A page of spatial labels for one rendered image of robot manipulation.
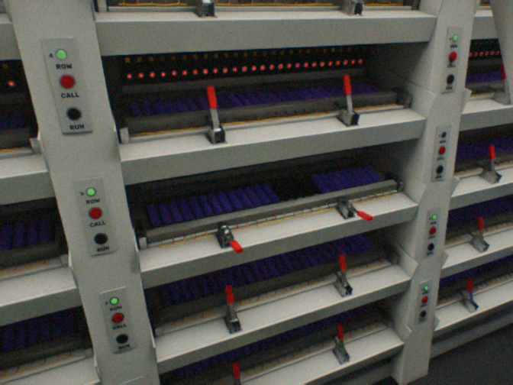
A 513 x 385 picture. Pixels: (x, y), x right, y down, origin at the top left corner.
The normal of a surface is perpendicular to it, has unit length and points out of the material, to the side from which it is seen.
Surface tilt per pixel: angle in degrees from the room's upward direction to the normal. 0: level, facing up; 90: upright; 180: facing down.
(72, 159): 90
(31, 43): 90
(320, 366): 19
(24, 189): 109
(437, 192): 90
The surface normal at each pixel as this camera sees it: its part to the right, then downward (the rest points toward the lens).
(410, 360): 0.39, 0.29
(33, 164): 0.07, -0.80
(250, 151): 0.38, 0.58
